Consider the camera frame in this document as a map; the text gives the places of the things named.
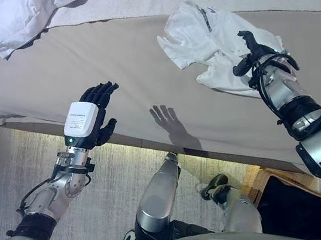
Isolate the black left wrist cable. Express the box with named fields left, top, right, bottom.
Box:
left=8, top=147, right=102, bottom=215

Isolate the silver robot leg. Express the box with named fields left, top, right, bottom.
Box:
left=218, top=183, right=265, bottom=240
left=123, top=150, right=192, bottom=240

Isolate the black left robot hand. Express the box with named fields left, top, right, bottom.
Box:
left=56, top=79, right=128, bottom=153

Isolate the silver right robot leg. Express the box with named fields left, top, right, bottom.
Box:
left=218, top=183, right=265, bottom=240

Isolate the brown woven basket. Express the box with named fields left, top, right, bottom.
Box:
left=239, top=154, right=321, bottom=240

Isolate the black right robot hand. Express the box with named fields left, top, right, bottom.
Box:
left=227, top=24, right=288, bottom=78

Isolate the bed with beige cover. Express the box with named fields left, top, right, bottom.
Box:
left=0, top=0, right=321, bottom=220

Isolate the white duvet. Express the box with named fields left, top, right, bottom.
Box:
left=0, top=0, right=104, bottom=62

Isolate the silver left robot leg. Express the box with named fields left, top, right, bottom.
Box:
left=123, top=150, right=192, bottom=240

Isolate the white shirt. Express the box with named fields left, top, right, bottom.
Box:
left=151, top=0, right=299, bottom=113

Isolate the dark right robot foot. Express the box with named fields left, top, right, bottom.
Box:
left=198, top=172, right=233, bottom=208

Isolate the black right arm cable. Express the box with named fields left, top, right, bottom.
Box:
left=244, top=47, right=321, bottom=149

